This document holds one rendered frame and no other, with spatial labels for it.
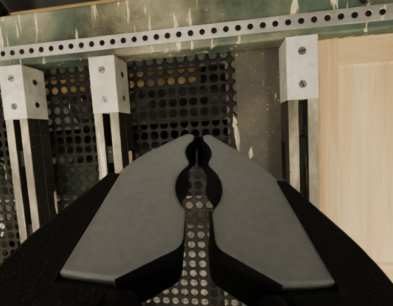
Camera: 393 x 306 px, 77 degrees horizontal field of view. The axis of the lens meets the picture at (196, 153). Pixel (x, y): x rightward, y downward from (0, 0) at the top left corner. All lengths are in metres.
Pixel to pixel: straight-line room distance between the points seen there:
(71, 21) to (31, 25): 0.10
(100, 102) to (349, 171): 0.58
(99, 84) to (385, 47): 0.62
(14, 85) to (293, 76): 0.63
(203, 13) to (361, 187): 0.52
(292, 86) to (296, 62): 0.05
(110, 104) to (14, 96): 0.24
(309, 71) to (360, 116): 0.17
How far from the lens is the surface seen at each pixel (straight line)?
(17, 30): 0.78
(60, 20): 0.72
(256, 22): 0.59
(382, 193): 0.69
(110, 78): 0.60
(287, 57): 0.56
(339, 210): 0.66
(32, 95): 0.73
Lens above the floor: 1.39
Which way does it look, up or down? 31 degrees down
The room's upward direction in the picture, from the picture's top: 178 degrees counter-clockwise
